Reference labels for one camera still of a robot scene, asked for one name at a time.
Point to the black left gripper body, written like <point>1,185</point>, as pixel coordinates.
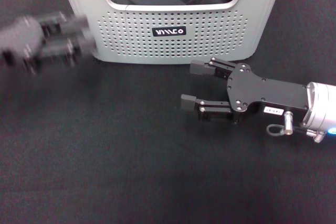
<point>21,37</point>

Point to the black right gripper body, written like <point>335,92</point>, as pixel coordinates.
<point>262,93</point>

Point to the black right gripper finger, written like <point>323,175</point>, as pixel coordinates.
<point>199,67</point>
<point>190,103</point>

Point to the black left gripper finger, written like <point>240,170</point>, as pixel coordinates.
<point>63,51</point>
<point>68,26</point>

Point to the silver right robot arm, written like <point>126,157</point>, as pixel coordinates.
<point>320,108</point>

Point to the grey perforated plastic storage box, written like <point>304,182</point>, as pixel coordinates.
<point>210,37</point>

